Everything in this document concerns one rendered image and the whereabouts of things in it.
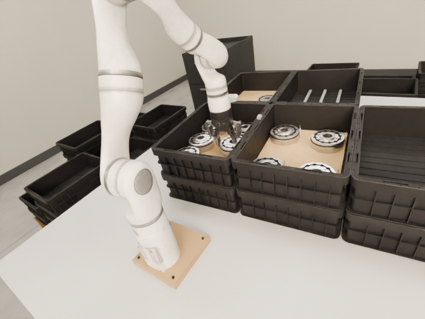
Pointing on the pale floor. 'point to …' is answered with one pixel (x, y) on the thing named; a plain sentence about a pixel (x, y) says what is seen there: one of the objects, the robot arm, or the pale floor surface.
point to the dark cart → (200, 92)
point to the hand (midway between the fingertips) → (226, 142)
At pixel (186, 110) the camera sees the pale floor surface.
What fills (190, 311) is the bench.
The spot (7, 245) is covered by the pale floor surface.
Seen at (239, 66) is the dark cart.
